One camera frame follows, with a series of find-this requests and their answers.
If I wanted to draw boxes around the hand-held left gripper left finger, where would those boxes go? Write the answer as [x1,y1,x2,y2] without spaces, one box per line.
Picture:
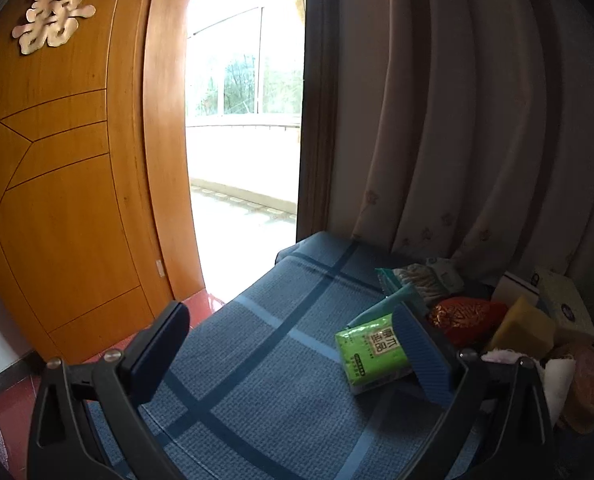
[27,301,191,480]

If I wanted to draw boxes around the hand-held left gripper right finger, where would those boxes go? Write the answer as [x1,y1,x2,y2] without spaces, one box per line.
[391,304,560,480]

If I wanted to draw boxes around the red embroidered pouch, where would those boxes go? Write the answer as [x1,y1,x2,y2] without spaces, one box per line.
[427,296,509,347]

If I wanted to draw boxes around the green tissue pack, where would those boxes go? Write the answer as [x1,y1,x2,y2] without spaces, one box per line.
[334,312,414,396]

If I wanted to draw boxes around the teal cloth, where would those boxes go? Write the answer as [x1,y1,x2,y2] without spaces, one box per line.
[347,282,429,329]

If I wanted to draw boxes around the cotton swab pack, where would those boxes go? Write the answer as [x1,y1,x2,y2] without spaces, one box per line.
[375,257,466,309]

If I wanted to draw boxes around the blue plaid bed sheet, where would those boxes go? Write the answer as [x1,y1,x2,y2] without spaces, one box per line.
[84,231,502,480]

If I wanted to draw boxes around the yellow sponge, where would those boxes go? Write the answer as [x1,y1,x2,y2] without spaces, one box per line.
[487,295,558,361]

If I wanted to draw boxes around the small white box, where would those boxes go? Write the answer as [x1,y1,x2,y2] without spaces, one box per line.
[491,271,540,309]

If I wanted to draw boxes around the white crumpled tissue paper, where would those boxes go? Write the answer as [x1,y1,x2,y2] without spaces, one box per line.
[481,347,578,427]

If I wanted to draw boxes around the pale yellow tissue box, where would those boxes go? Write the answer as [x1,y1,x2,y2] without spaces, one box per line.
[529,266,594,346]

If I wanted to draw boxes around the round yellow plastic container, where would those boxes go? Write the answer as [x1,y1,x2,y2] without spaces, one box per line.
[552,342,594,435]

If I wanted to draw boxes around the wooden door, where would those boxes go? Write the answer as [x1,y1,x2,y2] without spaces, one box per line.
[0,0,204,363]

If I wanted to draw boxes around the beige floral curtain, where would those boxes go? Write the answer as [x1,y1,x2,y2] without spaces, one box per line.
[327,0,594,311]

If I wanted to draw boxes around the pearly door ornament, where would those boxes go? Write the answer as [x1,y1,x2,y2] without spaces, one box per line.
[11,0,97,56]

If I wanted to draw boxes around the dark brown door frame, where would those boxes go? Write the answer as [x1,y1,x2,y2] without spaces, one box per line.
[296,0,341,244]

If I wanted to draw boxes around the balcony window frame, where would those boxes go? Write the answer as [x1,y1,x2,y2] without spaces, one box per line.
[187,5,305,120]

